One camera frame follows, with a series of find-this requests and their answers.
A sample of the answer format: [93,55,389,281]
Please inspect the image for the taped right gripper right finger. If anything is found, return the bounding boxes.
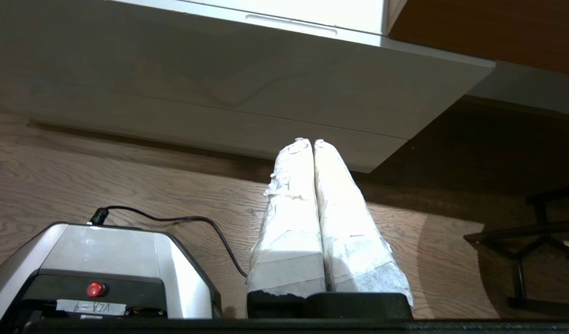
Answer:
[313,138,414,308]

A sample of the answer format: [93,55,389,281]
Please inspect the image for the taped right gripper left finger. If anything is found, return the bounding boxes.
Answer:
[245,137,326,297]

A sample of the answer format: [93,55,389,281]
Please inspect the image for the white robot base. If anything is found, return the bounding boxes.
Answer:
[0,222,222,321]

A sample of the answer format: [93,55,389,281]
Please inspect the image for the beige glossy cabinet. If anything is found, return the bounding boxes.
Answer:
[0,0,569,173]

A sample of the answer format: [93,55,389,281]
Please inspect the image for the black metal stand legs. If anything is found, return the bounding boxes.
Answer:
[463,186,569,318]

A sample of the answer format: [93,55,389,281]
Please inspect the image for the brown wooden desk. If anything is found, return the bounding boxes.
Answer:
[386,0,569,77]

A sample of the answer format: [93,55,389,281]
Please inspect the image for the black power cable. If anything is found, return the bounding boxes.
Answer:
[90,206,248,278]

